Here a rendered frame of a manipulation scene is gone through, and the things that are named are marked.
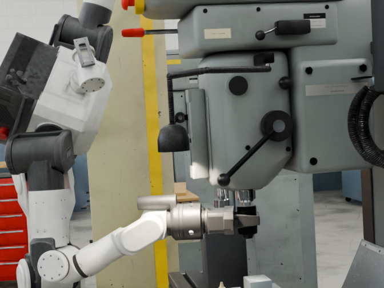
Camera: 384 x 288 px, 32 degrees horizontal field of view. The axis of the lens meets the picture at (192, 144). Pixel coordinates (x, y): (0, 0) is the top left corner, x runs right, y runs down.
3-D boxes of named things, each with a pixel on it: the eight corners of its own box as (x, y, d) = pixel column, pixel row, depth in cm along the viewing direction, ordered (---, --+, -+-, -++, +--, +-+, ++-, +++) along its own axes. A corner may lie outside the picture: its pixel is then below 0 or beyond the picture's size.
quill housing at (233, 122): (218, 194, 148) (210, 50, 146) (200, 185, 168) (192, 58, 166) (299, 187, 151) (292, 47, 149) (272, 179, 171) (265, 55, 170)
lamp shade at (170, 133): (152, 151, 151) (151, 124, 150) (180, 149, 154) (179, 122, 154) (166, 152, 144) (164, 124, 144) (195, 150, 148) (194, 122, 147)
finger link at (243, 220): (260, 226, 157) (234, 227, 158) (259, 213, 157) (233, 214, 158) (260, 228, 156) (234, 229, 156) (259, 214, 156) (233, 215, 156)
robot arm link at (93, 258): (119, 259, 158) (54, 298, 161) (131, 253, 168) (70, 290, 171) (98, 220, 160) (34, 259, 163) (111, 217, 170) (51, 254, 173)
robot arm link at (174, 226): (185, 245, 157) (138, 247, 158) (188, 230, 168) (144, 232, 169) (182, 199, 155) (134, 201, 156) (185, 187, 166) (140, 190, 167)
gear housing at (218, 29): (196, 50, 143) (193, 4, 143) (178, 60, 167) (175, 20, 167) (341, 44, 150) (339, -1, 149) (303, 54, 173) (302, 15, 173)
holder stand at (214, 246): (208, 294, 195) (204, 226, 194) (202, 275, 217) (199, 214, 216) (248, 290, 195) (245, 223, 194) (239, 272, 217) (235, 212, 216)
